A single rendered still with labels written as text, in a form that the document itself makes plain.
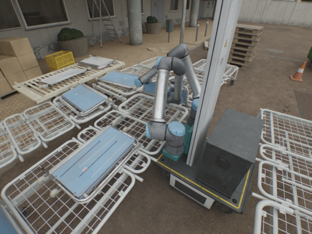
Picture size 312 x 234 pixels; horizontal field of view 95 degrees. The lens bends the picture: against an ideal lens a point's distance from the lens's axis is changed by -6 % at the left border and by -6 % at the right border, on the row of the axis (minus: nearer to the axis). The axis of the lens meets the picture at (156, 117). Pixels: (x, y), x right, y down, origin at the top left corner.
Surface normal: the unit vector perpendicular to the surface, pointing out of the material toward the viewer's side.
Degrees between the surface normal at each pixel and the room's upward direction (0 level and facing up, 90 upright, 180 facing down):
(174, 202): 0
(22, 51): 90
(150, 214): 0
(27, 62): 90
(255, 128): 0
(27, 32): 90
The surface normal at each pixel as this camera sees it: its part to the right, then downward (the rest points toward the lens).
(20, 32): 0.86, 0.31
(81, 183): 0.07, -0.77
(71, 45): 0.24, 0.73
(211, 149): -0.58, 0.50
